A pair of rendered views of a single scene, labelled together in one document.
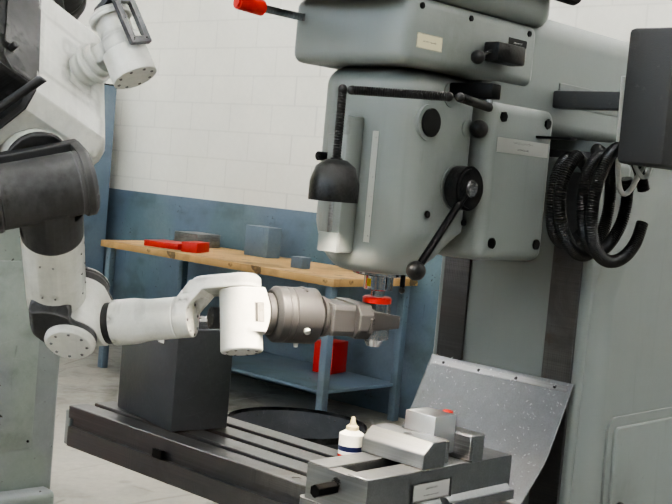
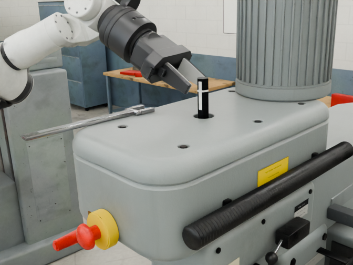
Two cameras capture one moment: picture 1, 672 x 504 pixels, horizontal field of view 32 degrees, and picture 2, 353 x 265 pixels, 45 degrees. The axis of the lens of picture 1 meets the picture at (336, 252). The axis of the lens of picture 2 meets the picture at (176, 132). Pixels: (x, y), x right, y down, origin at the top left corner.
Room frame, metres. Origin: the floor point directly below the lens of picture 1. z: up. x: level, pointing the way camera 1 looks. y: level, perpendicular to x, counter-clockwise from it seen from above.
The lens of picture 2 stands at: (1.16, -0.08, 2.10)
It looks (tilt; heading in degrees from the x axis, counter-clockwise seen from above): 18 degrees down; 4
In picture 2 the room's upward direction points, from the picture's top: 2 degrees counter-clockwise
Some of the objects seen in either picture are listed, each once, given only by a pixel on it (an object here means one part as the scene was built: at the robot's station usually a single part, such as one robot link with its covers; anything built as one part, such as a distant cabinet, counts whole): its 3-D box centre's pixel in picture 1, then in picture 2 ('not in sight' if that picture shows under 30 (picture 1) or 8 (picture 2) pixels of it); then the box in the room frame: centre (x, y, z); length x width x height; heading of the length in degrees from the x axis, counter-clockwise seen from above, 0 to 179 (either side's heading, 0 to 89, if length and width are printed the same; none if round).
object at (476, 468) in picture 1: (413, 466); not in sight; (1.78, -0.15, 1.02); 0.35 x 0.15 x 0.11; 136
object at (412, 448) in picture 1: (405, 445); not in sight; (1.76, -0.13, 1.06); 0.12 x 0.06 x 0.04; 46
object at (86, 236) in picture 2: not in sight; (89, 235); (1.70, 0.10, 1.76); 0.04 x 0.03 x 0.04; 47
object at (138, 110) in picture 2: not in sight; (92, 121); (1.85, 0.12, 1.89); 0.24 x 0.04 x 0.01; 134
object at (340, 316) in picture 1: (323, 318); not in sight; (1.85, 0.01, 1.23); 0.13 x 0.12 x 0.10; 25
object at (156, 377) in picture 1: (174, 365); not in sight; (2.22, 0.29, 1.07); 0.22 x 0.12 x 0.20; 37
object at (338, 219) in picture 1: (340, 183); not in sight; (1.81, 0.00, 1.45); 0.04 x 0.04 x 0.21; 47
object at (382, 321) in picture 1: (382, 321); not in sight; (1.86, -0.08, 1.23); 0.06 x 0.02 x 0.03; 115
